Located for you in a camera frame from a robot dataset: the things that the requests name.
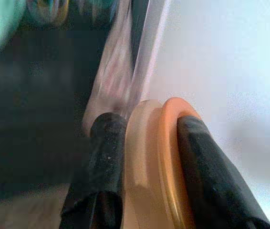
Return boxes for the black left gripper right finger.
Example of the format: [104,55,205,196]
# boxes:
[177,115,270,229]

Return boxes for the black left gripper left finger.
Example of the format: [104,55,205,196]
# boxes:
[60,113,128,229]

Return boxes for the white fridge door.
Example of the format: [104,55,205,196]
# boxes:
[135,0,270,229]

